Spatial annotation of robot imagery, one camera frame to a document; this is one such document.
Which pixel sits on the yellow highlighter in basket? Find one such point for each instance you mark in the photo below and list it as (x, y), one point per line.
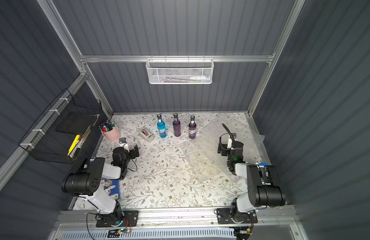
(74, 143)

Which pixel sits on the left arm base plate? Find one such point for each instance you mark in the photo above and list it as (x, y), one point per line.
(122, 219)

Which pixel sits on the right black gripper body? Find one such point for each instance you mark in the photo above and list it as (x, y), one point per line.
(222, 145)

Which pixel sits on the black wire wall basket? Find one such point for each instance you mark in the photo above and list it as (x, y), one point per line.
(44, 143)

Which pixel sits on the aluminium front rail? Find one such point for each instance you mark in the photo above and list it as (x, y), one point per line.
(176, 218)

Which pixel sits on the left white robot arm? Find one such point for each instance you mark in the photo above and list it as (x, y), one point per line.
(84, 181)

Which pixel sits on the bubble wrap sheet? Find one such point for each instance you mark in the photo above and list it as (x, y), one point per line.
(204, 160)
(213, 131)

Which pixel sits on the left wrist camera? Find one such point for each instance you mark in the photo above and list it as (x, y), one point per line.
(123, 143)

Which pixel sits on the pink marker cup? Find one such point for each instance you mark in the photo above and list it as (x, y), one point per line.
(110, 131)

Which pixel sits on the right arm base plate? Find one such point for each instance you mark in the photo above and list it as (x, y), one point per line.
(226, 217)

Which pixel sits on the dark purple labelled bottle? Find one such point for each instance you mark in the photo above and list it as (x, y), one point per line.
(192, 127)

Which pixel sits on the blue sticker sheet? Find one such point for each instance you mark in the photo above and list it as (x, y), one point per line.
(112, 188)

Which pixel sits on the purple liquid glass bottle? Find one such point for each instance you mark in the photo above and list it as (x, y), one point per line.
(177, 125)

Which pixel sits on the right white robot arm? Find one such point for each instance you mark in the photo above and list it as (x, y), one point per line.
(263, 185)

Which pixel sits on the white ventilated cable duct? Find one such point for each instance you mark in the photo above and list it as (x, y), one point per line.
(152, 234)

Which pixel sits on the blue liquid glass bottle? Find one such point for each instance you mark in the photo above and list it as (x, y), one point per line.
(161, 126)

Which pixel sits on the blue-lid pencil jar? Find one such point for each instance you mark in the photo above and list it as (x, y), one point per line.
(263, 166)

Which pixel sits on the white tape dispenser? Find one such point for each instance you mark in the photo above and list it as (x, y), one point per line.
(146, 135)

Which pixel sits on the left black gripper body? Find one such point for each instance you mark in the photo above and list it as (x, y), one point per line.
(133, 151)

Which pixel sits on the black notebook in basket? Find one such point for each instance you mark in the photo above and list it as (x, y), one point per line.
(76, 123)

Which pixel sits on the white wire wall basket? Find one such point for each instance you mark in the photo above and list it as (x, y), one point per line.
(187, 72)

